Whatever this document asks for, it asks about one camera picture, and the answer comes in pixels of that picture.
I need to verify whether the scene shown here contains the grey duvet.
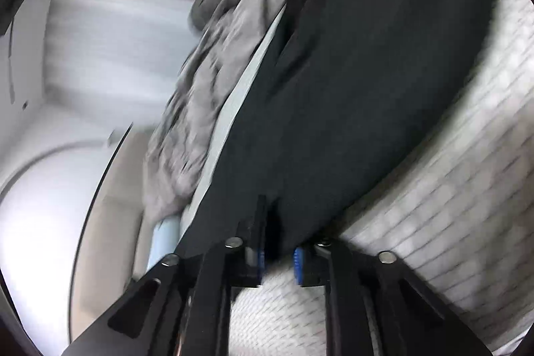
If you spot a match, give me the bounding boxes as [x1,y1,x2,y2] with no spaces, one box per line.
[142,0,355,223]

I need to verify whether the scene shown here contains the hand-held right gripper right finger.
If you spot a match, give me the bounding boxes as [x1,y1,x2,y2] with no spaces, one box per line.
[292,239,495,356]

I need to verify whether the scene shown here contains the beige padded headboard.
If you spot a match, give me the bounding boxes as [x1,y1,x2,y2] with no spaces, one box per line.
[69,122,168,344]

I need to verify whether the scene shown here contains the light blue pillow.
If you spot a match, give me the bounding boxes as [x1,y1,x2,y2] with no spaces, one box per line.
[146,214,184,269]

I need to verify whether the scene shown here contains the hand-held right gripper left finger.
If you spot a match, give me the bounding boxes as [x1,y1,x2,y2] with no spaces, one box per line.
[60,195,268,356]

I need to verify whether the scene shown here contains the bed with white honeycomb sheet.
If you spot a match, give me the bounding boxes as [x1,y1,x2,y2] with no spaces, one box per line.
[196,0,534,356]

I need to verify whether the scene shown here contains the white sheer curtain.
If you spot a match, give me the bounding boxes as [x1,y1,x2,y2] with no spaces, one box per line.
[44,0,201,127]

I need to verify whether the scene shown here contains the black pants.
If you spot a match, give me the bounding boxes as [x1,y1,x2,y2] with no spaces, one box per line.
[177,0,501,263]

